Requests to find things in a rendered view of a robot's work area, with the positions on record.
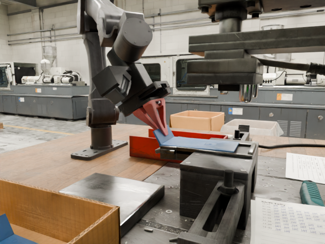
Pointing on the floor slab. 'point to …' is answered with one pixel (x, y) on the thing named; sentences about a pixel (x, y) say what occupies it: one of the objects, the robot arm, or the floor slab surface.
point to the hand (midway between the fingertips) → (163, 132)
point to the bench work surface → (112, 158)
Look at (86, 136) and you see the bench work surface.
